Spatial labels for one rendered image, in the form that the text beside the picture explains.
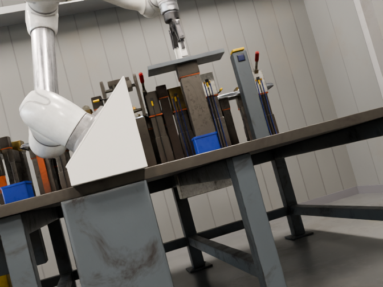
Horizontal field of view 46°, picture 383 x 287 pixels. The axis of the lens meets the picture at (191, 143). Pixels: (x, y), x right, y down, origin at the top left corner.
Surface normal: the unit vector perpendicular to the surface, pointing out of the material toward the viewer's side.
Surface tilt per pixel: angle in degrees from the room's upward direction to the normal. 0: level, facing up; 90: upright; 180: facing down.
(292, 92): 90
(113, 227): 90
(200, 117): 90
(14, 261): 90
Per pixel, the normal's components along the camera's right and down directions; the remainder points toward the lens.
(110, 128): 0.21, -0.12
